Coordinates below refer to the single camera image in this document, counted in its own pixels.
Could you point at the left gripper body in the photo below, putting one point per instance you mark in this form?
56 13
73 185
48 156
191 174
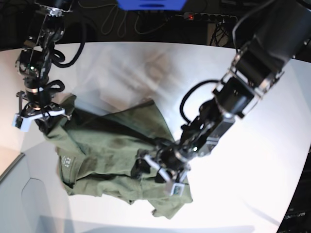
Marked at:
168 160

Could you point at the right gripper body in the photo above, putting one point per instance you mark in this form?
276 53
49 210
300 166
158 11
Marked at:
37 112

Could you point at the green t-shirt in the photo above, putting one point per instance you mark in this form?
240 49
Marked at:
97 153

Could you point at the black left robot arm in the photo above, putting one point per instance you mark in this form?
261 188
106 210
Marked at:
255 69

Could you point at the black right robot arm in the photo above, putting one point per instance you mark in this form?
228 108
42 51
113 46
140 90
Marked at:
36 58

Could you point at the blue plastic box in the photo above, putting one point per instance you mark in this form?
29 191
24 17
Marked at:
141 5

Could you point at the black device with label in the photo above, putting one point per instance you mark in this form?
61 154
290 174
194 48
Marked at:
298 216

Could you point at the white power strip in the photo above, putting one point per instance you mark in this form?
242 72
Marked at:
211 18

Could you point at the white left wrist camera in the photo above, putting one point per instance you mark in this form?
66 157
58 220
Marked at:
174 189

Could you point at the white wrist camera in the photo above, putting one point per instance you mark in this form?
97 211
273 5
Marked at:
174 189
22 123

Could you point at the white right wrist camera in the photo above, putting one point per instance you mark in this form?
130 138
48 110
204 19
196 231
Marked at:
22 123

